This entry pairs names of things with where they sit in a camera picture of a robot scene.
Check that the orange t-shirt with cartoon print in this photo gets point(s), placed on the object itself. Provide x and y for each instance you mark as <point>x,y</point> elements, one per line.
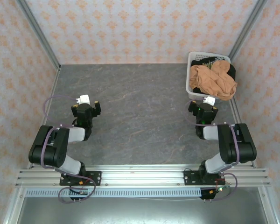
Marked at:
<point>210,79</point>

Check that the small circuit board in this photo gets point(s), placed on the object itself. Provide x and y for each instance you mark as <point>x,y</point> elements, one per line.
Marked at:
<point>82,192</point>
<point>220,189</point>

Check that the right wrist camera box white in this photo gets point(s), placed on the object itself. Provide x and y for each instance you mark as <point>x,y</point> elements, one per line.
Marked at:
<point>210,100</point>

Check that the brushed metal shelf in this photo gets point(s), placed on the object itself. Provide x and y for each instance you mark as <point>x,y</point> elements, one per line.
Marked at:
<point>140,212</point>

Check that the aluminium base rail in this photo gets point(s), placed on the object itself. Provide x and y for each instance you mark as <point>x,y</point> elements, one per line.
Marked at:
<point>142,175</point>

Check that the black t-shirt with floral print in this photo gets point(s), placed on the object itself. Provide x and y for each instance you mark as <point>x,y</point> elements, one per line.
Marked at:
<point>232,71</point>

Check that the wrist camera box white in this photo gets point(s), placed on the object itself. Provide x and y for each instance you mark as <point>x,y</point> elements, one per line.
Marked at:
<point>210,100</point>
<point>84,98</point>

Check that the white plastic laundry basket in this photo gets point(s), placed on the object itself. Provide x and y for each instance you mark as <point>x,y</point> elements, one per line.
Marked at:
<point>191,58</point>

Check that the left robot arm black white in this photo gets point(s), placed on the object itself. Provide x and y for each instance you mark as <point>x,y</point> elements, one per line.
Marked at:
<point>58,149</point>

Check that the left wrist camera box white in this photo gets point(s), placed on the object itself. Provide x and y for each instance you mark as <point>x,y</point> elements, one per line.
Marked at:
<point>84,98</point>

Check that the aluminium corner post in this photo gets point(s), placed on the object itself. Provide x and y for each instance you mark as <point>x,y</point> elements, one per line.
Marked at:
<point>247,30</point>
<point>37,32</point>

